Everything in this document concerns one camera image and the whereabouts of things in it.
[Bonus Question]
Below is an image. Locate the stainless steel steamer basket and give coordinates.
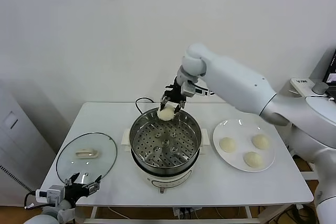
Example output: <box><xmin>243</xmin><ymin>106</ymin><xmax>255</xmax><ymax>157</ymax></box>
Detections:
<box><xmin>129</xmin><ymin>106</ymin><xmax>203</xmax><ymax>176</ymax></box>

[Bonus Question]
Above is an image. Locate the black laptop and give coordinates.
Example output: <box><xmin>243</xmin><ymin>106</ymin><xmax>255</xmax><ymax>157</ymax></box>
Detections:
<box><xmin>322</xmin><ymin>47</ymin><xmax>336</xmax><ymax>96</ymax></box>

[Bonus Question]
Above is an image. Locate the grey metal cabinet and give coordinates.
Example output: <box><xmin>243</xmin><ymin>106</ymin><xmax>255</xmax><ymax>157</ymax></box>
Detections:
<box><xmin>0</xmin><ymin>79</ymin><xmax>57</xmax><ymax>206</ymax></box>

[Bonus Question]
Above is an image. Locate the round glass pot lid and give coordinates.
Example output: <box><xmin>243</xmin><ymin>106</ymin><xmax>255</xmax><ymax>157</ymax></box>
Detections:
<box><xmin>56</xmin><ymin>132</ymin><xmax>118</xmax><ymax>186</ymax></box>

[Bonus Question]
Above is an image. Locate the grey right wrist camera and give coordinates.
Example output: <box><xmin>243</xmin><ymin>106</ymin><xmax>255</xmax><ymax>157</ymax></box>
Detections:
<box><xmin>181</xmin><ymin>81</ymin><xmax>216</xmax><ymax>98</ymax></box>

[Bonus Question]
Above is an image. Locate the grey round puck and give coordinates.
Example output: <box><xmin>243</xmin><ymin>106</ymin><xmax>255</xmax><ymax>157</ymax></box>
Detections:
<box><xmin>311</xmin><ymin>81</ymin><xmax>329</xmax><ymax>95</ymax></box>

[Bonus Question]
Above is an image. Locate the white power strip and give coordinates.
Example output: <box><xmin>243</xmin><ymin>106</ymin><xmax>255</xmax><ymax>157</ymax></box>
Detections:
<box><xmin>172</xmin><ymin>207</ymin><xmax>196</xmax><ymax>219</ymax></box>

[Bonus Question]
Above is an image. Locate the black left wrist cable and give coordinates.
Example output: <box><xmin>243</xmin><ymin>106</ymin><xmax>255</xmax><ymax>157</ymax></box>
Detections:
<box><xmin>24</xmin><ymin>191</ymin><xmax>37</xmax><ymax>210</ymax></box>

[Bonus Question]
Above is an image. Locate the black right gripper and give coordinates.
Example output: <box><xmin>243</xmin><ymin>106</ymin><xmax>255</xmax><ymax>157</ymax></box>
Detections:
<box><xmin>160</xmin><ymin>78</ymin><xmax>187</xmax><ymax>112</ymax></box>

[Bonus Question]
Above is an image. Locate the black cooker power cord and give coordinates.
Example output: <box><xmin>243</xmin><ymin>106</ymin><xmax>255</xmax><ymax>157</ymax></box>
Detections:
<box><xmin>134</xmin><ymin>98</ymin><xmax>155</xmax><ymax>116</ymax></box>

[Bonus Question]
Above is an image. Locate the white table frame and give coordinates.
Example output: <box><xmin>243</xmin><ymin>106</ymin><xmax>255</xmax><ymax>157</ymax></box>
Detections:
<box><xmin>61</xmin><ymin>204</ymin><xmax>289</xmax><ymax>224</ymax></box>

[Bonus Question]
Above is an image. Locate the white steamed baozi bun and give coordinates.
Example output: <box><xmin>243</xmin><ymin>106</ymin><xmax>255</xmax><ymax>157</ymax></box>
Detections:
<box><xmin>251</xmin><ymin>134</ymin><xmax>271</xmax><ymax>150</ymax></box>
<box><xmin>243</xmin><ymin>151</ymin><xmax>264</xmax><ymax>168</ymax></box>
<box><xmin>156</xmin><ymin>104</ymin><xmax>175</xmax><ymax>122</ymax></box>
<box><xmin>219</xmin><ymin>137</ymin><xmax>237</xmax><ymax>153</ymax></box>

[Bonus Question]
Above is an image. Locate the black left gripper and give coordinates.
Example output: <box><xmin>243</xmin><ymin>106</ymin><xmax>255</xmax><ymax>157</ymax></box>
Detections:
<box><xmin>64</xmin><ymin>173</ymin><xmax>103</xmax><ymax>206</ymax></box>

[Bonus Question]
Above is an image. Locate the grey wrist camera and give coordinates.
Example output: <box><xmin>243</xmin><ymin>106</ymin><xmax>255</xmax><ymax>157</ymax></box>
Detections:
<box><xmin>181</xmin><ymin>81</ymin><xmax>216</xmax><ymax>98</ymax></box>
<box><xmin>35</xmin><ymin>185</ymin><xmax>66</xmax><ymax>205</ymax></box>

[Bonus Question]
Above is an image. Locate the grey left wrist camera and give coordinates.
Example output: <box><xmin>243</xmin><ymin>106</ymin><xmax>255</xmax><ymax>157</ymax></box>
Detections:
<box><xmin>35</xmin><ymin>185</ymin><xmax>66</xmax><ymax>205</ymax></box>

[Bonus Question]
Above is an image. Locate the round white plate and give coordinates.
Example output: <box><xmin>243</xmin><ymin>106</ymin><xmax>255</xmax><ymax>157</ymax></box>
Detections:
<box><xmin>212</xmin><ymin>118</ymin><xmax>276</xmax><ymax>173</ymax></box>

